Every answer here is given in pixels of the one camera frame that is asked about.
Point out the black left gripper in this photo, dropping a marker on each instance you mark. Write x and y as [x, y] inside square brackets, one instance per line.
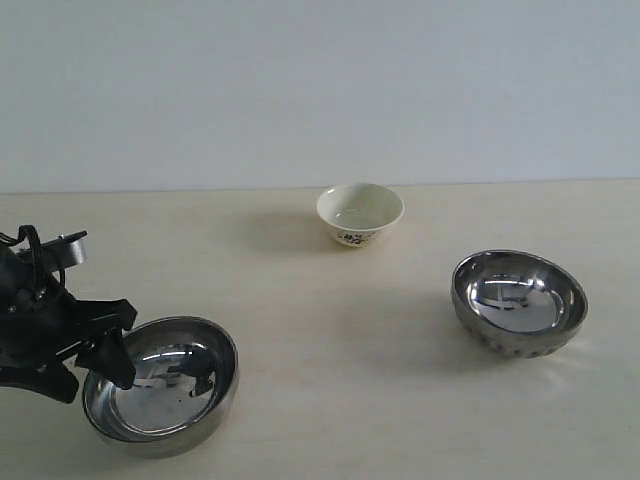
[39, 334]

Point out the smooth steel bowl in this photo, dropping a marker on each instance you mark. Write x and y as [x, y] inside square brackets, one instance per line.
[187, 375]

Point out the cream floral ceramic bowl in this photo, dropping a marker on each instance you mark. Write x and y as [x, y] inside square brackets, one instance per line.
[360, 214]

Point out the ribbed steel bowl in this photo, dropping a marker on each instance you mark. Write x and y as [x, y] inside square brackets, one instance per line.
[517, 304]

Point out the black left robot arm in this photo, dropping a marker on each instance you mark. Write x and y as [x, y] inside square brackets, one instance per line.
[18, 272]

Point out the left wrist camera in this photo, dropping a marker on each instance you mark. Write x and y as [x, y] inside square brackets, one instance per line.
[64, 252]

